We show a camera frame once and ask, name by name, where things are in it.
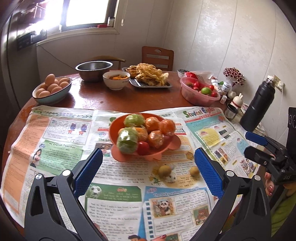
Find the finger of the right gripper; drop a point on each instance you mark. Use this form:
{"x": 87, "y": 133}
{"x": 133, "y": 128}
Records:
{"x": 256, "y": 138}
{"x": 263, "y": 158}

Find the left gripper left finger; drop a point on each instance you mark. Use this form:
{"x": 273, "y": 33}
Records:
{"x": 43, "y": 220}

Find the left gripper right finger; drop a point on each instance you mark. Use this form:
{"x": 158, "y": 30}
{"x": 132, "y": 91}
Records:
{"x": 253, "y": 220}

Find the brown longan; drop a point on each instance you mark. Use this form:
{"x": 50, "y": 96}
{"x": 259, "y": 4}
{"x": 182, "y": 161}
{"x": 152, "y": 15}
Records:
{"x": 194, "y": 172}
{"x": 164, "y": 171}

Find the orange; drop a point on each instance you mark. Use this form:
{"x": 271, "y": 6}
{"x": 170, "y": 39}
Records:
{"x": 167, "y": 127}
{"x": 142, "y": 134}
{"x": 155, "y": 139}
{"x": 152, "y": 124}

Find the brown longan front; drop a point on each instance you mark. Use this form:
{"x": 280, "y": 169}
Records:
{"x": 164, "y": 171}

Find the green pear front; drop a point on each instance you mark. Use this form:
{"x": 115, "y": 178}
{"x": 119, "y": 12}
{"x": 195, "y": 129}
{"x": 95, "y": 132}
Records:
{"x": 127, "y": 141}

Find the green pear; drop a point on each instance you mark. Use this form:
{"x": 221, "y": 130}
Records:
{"x": 127, "y": 141}
{"x": 134, "y": 120}

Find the red cherry tomato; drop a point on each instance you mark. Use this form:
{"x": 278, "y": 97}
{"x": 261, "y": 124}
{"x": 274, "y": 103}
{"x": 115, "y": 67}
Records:
{"x": 143, "y": 148}

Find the operator right hand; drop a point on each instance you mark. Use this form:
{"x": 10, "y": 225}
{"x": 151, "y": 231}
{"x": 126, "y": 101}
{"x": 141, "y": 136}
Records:
{"x": 269, "y": 185}

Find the black thermos bottle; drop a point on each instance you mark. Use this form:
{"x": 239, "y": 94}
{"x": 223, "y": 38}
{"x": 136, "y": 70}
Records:
{"x": 259, "y": 105}

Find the small glass jar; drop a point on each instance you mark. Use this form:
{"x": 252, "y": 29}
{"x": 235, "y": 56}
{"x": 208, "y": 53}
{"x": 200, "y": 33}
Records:
{"x": 230, "y": 112}

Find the white rabbit figurine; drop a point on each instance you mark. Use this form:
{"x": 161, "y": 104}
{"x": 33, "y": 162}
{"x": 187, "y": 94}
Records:
{"x": 237, "y": 101}

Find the Student English newspaper sheet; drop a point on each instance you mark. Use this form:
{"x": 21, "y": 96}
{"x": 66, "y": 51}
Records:
{"x": 218, "y": 137}

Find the white medicine bottle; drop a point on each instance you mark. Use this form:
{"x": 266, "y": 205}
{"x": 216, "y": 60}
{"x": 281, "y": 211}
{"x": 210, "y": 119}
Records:
{"x": 226, "y": 87}

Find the pink tub of tomatoes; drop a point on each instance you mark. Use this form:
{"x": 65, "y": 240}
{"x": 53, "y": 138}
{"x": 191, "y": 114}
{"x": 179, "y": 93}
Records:
{"x": 198, "y": 92}

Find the plastic bag behind tub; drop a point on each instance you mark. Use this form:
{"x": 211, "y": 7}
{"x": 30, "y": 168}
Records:
{"x": 205, "y": 76}

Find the newspaper left sheet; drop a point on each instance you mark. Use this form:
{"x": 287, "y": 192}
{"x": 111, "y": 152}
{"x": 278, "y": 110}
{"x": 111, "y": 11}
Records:
{"x": 128, "y": 200}

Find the orange flower-shaped plate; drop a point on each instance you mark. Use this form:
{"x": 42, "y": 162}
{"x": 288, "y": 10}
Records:
{"x": 170, "y": 143}

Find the wooden chair back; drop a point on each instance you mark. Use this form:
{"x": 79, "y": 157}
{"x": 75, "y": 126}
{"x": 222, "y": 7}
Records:
{"x": 159, "y": 57}

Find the bowl of eggs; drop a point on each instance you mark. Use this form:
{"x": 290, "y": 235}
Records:
{"x": 52, "y": 90}

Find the tray of fried food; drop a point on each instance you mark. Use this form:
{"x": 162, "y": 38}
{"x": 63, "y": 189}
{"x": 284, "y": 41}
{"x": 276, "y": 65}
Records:
{"x": 145, "y": 75}

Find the white ceramic bowl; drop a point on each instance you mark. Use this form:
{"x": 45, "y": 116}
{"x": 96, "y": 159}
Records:
{"x": 116, "y": 80}

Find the steel mixing bowl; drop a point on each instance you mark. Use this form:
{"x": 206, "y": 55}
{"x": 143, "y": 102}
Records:
{"x": 92, "y": 71}

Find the wall power socket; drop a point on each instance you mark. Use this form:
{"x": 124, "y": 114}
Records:
{"x": 278, "y": 83}

